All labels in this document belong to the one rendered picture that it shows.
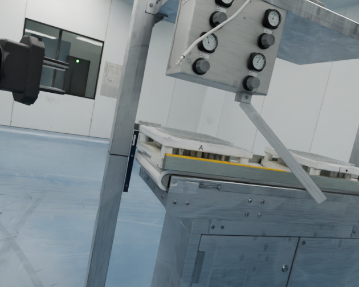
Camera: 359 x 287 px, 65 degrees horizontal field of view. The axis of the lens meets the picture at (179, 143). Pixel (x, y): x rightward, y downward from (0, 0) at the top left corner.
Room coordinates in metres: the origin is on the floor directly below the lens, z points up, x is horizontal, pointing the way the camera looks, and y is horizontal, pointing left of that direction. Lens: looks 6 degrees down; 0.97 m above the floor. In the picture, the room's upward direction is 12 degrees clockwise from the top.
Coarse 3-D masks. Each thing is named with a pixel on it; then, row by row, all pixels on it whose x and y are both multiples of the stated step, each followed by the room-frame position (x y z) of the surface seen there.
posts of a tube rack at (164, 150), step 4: (140, 136) 0.83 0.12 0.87; (144, 136) 0.82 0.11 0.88; (140, 140) 0.83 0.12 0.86; (144, 140) 0.82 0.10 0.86; (164, 148) 0.63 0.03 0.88; (168, 148) 0.63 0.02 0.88; (172, 148) 0.63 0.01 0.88; (164, 152) 0.63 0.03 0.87; (168, 152) 0.63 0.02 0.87; (172, 152) 0.64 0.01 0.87; (160, 156) 0.64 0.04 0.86; (240, 160) 0.71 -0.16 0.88; (244, 160) 0.71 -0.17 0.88
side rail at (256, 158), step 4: (148, 140) 0.87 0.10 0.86; (152, 140) 0.87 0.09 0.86; (252, 156) 1.02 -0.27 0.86; (256, 156) 1.02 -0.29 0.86; (260, 156) 1.03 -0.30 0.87; (264, 156) 1.04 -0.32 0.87; (236, 160) 0.99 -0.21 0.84; (248, 160) 1.01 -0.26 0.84; (252, 160) 1.02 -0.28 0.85; (256, 160) 1.03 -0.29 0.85; (260, 160) 1.03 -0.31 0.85; (272, 160) 1.05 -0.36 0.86; (276, 160) 1.06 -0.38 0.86; (352, 176) 1.22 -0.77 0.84; (356, 176) 1.23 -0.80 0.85
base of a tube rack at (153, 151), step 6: (138, 144) 0.82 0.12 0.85; (144, 144) 0.77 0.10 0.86; (150, 144) 0.80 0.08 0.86; (144, 150) 0.75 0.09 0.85; (150, 150) 0.70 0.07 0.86; (156, 150) 0.71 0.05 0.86; (150, 156) 0.74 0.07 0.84; (156, 156) 0.66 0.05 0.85; (156, 162) 0.65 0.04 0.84; (162, 162) 0.62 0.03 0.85; (234, 162) 0.78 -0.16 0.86
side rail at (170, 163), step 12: (168, 156) 0.61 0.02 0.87; (168, 168) 0.61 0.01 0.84; (180, 168) 0.62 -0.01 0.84; (192, 168) 0.63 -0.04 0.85; (204, 168) 0.64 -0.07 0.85; (216, 168) 0.65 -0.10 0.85; (228, 168) 0.67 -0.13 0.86; (240, 168) 0.68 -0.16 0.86; (252, 168) 0.69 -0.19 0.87; (264, 180) 0.71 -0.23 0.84; (276, 180) 0.72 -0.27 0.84; (288, 180) 0.74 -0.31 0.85; (312, 180) 0.77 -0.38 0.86; (324, 180) 0.79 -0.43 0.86; (336, 180) 0.81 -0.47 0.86; (348, 180) 0.83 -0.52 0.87
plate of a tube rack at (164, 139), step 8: (144, 128) 0.79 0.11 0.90; (152, 128) 0.81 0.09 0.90; (152, 136) 0.71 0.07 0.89; (160, 136) 0.65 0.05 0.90; (168, 136) 0.67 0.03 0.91; (168, 144) 0.62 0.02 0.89; (176, 144) 0.63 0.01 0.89; (184, 144) 0.64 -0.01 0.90; (192, 144) 0.65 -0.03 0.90; (200, 144) 0.65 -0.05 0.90; (208, 144) 0.67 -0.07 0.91; (216, 144) 0.72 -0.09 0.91; (208, 152) 0.66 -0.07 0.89; (216, 152) 0.67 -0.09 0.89; (224, 152) 0.68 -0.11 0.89; (232, 152) 0.69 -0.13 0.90; (240, 152) 0.70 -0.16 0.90; (248, 152) 0.71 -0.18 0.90
